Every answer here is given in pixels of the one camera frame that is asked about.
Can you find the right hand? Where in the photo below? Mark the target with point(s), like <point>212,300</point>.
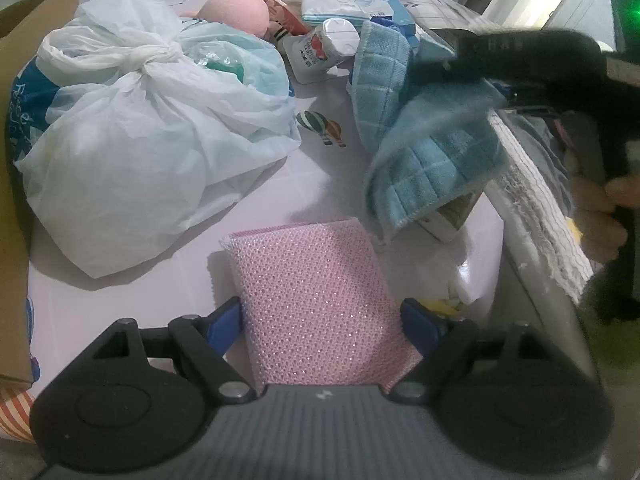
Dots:
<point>602,235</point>

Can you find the white blue tissue pack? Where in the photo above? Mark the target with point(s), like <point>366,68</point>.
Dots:
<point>355,11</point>

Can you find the small white green carton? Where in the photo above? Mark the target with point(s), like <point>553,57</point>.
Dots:
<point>445,222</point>

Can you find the white striped blanket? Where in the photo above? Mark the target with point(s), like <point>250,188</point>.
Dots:
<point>535,189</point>

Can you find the pink mesh sponge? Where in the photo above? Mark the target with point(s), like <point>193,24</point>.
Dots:
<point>316,307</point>

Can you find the white tied plastic bag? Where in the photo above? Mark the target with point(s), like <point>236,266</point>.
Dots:
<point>130,125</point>

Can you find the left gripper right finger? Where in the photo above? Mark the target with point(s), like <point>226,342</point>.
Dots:
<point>442,343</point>

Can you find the brown cardboard box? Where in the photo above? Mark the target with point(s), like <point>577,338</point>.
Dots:
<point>23,26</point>

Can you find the white plastic bottle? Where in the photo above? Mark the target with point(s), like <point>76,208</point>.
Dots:
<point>312,56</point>

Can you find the blue checked microfiber cloth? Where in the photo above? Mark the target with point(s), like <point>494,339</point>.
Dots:
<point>430,140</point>

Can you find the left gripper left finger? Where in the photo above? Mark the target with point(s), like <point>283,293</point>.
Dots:
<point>202,342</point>

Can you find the pink plush ball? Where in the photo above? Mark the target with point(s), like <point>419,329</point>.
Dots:
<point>250,16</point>

